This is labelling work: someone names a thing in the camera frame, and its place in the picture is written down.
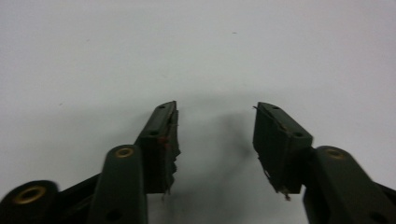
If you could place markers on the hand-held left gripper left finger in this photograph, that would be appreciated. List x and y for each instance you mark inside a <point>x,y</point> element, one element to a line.
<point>155,149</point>

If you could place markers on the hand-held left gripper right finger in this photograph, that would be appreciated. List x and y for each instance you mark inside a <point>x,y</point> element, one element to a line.
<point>280,146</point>

